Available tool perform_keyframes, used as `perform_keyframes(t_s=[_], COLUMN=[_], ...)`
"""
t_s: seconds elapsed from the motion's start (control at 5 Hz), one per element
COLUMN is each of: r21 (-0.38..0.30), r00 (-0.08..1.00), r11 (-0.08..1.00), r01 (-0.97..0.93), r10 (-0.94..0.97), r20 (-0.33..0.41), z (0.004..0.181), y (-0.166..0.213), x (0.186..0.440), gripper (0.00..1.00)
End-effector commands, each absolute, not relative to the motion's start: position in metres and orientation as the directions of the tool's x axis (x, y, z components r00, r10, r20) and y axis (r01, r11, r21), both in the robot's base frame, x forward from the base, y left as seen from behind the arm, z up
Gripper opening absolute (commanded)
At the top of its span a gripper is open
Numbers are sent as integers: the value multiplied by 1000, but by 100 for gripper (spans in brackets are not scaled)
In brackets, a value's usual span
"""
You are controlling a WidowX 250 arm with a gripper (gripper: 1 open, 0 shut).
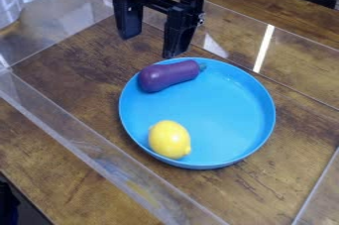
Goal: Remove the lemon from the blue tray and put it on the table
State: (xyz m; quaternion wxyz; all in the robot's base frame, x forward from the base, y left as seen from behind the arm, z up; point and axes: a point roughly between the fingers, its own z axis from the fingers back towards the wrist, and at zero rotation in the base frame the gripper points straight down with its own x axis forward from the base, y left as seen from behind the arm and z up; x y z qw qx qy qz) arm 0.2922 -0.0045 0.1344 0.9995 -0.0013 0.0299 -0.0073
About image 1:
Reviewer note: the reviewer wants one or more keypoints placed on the clear acrylic enclosure wall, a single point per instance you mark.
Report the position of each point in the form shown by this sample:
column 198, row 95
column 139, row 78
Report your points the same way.
column 67, row 154

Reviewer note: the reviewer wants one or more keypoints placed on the purple toy eggplant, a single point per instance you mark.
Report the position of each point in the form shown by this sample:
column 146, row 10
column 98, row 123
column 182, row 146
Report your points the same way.
column 159, row 76

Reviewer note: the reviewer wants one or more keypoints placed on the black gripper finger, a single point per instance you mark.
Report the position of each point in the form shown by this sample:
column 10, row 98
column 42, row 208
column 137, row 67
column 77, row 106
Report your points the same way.
column 129, row 15
column 185, row 16

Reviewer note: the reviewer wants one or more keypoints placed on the yellow lemon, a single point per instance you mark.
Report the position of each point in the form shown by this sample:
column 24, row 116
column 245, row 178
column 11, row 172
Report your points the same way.
column 170, row 140

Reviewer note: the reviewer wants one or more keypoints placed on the blue round tray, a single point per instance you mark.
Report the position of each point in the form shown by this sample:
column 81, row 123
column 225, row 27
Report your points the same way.
column 223, row 106

